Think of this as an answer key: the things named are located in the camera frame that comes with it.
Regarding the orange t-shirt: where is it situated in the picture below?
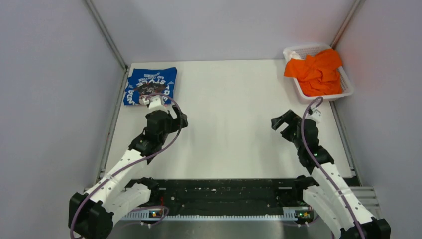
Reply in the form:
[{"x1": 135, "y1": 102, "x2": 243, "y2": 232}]
[{"x1": 284, "y1": 49, "x2": 343, "y2": 97}]

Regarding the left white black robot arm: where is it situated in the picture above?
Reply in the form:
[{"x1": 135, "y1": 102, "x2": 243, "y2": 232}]
[{"x1": 68, "y1": 104, "x2": 188, "y2": 239}]

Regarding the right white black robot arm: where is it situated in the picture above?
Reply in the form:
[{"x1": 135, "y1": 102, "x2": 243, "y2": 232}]
[{"x1": 271, "y1": 110, "x2": 391, "y2": 239}]

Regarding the blue folded printed t-shirt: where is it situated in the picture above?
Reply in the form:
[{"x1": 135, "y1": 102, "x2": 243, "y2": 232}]
[{"x1": 123, "y1": 67, "x2": 177, "y2": 106}]

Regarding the white plastic mesh basket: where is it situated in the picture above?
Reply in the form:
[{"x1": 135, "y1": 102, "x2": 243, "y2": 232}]
[{"x1": 283, "y1": 44, "x2": 354, "y2": 104}]

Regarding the white cloth in basket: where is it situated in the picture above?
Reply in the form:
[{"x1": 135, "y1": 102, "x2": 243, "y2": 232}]
[{"x1": 284, "y1": 50, "x2": 302, "y2": 61}]

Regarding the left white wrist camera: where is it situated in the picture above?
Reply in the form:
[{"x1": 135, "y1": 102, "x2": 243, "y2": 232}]
[{"x1": 139, "y1": 96, "x2": 167, "y2": 112}]

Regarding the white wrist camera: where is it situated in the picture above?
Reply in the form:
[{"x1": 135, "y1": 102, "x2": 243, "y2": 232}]
[
  {"x1": 139, "y1": 96, "x2": 167, "y2": 112},
  {"x1": 307, "y1": 107, "x2": 322, "y2": 124}
]

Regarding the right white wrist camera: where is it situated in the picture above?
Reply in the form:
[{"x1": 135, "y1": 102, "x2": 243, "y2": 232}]
[{"x1": 307, "y1": 107, "x2": 322, "y2": 124}]

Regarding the white slotted cable duct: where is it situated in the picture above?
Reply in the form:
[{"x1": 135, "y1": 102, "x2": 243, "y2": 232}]
[{"x1": 121, "y1": 207, "x2": 312, "y2": 222}]

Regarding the right aluminium frame post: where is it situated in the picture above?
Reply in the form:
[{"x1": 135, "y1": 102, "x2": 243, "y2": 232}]
[{"x1": 330, "y1": 0, "x2": 366, "y2": 49}]

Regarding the aluminium frame post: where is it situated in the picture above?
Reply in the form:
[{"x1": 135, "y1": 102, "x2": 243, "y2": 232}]
[
  {"x1": 330, "y1": 0, "x2": 366, "y2": 49},
  {"x1": 83, "y1": 0, "x2": 128, "y2": 70}
]

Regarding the left aluminium frame post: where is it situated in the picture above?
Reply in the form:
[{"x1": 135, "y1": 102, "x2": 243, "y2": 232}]
[{"x1": 83, "y1": 0, "x2": 128, "y2": 70}]

